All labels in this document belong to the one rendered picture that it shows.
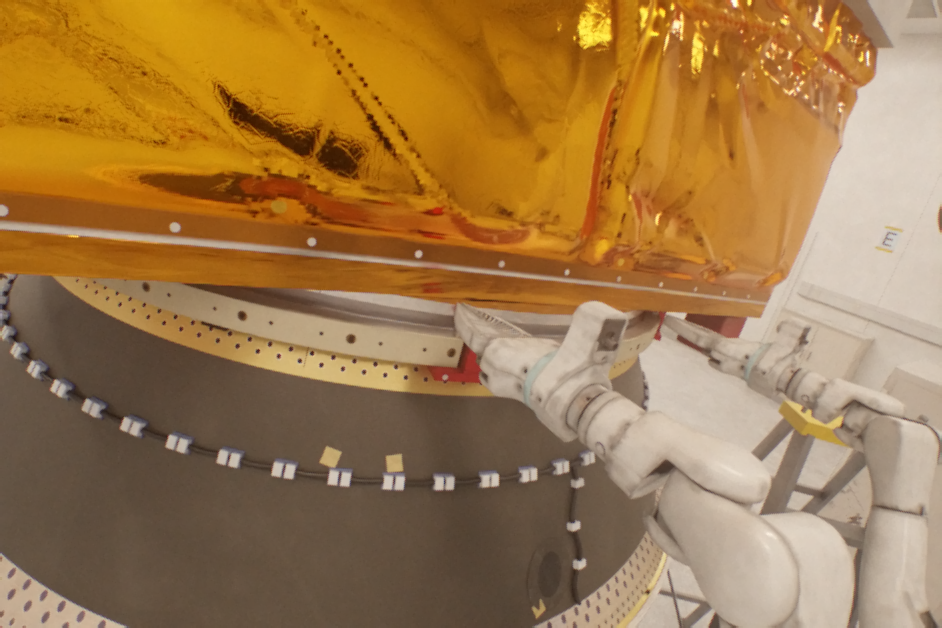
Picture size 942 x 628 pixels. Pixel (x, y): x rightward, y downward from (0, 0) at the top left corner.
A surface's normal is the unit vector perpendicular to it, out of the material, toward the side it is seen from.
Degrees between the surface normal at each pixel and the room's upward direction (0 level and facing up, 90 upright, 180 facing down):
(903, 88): 90
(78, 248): 90
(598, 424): 74
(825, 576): 54
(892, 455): 98
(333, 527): 62
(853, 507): 90
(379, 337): 90
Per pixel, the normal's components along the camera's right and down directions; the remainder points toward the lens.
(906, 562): -0.35, -0.28
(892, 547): -0.73, -0.35
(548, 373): -0.58, -0.48
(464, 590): 0.43, -0.08
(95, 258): 0.52, 0.40
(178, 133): 0.37, 0.56
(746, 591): -0.88, -0.09
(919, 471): 0.02, -0.14
